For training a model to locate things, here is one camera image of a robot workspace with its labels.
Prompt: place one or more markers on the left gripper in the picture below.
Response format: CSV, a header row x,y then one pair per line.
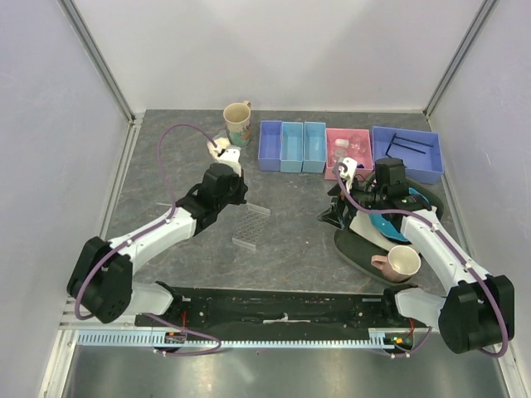
x,y
240,198

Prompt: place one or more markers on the pink bin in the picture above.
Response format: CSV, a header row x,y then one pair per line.
x,y
332,134

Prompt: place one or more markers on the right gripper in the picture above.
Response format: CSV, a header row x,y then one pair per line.
x,y
333,216

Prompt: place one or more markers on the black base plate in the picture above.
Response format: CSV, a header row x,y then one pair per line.
x,y
225,313

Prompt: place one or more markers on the large purple bin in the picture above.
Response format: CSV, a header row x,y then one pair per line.
x,y
381,137

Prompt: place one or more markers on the beige cartoon mug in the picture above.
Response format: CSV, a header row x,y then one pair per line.
x,y
237,117

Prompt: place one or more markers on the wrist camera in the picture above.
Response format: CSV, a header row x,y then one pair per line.
x,y
345,169
229,156

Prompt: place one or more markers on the light blue bin left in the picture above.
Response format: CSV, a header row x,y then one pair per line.
x,y
292,143

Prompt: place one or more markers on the light blue cable duct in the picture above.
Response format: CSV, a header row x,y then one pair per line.
x,y
162,339

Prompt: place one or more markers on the bag of white powder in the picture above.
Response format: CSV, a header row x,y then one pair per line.
x,y
218,144

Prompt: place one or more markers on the clear test tube rack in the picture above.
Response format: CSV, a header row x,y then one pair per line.
x,y
250,226

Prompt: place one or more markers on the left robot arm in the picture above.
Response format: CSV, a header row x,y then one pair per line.
x,y
102,281

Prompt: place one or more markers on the light blue bin right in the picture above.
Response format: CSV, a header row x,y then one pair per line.
x,y
314,150

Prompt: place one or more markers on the light blue bin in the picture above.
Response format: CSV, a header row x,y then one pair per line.
x,y
314,150
292,143

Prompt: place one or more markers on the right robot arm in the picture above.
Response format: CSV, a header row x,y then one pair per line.
x,y
451,293

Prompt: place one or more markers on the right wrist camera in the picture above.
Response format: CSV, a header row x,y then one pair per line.
x,y
345,169

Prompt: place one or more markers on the blue dotted plate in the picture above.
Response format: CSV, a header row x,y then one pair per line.
x,y
412,202

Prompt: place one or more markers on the glass flask with stopper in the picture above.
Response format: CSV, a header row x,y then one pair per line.
x,y
354,146

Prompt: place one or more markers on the dark green tray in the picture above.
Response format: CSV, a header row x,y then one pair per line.
x,y
358,251

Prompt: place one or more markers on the pink mug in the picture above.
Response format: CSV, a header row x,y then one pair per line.
x,y
399,265

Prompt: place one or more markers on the purple bin leftmost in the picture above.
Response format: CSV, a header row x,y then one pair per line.
x,y
269,148

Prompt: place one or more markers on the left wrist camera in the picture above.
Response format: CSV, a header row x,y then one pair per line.
x,y
229,156

